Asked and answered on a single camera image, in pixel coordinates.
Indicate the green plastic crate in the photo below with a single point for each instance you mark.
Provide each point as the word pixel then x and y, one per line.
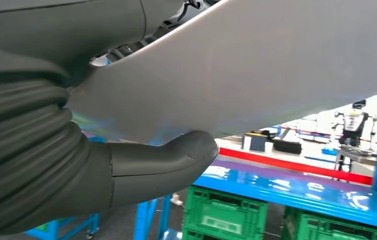
pixel 225 212
pixel 324 225

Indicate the blue plastic bin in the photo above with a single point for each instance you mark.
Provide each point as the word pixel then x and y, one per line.
pixel 328 151

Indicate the blue wheeled cart frame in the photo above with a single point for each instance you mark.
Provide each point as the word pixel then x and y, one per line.
pixel 53 232

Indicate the red barrier belt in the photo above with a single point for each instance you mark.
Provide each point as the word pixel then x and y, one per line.
pixel 291 165

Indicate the black zip case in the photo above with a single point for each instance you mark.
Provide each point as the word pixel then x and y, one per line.
pixel 287 147

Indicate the stainless steel table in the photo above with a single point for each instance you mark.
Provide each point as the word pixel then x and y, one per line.
pixel 354 154

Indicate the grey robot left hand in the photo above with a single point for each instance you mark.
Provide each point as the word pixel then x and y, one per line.
pixel 59 26

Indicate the white black humanoid robot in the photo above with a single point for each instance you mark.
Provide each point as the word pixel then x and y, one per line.
pixel 354 122

